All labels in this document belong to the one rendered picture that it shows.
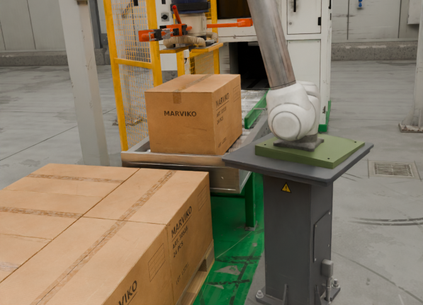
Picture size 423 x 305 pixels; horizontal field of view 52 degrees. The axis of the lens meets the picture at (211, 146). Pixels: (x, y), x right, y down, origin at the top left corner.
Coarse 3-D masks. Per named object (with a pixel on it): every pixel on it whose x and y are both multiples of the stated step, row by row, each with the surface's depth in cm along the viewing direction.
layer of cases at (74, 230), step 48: (0, 192) 221; (48, 192) 218; (96, 192) 214; (144, 192) 211; (192, 192) 208; (0, 240) 173; (48, 240) 171; (96, 240) 169; (144, 240) 167; (192, 240) 210; (0, 288) 142; (48, 288) 141; (96, 288) 140; (144, 288) 160
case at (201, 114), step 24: (168, 96) 240; (192, 96) 236; (216, 96) 238; (240, 96) 289; (168, 120) 245; (192, 120) 240; (216, 120) 240; (240, 120) 292; (168, 144) 249; (192, 144) 245; (216, 144) 242
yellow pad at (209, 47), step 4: (208, 44) 261; (212, 44) 259; (216, 44) 261; (220, 44) 265; (196, 48) 244; (200, 48) 243; (204, 48) 243; (208, 48) 243; (212, 48) 248; (216, 48) 256; (192, 52) 243; (196, 52) 243; (200, 52) 242
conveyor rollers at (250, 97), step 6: (246, 90) 447; (252, 90) 445; (258, 90) 443; (264, 90) 441; (246, 96) 420; (252, 96) 418; (258, 96) 417; (246, 102) 394; (252, 102) 392; (246, 108) 368; (246, 114) 350; (258, 120) 330; (252, 126) 314; (246, 132) 299; (240, 138) 290; (234, 144) 274; (240, 144) 273; (228, 150) 266; (234, 150) 265
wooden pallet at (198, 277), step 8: (208, 248) 237; (208, 256) 237; (200, 264) 224; (208, 264) 238; (200, 272) 235; (208, 272) 238; (192, 280) 229; (200, 280) 228; (184, 288) 203; (192, 288) 223; (200, 288) 225; (184, 296) 217; (192, 296) 216; (176, 304) 192; (184, 304) 211; (192, 304) 213
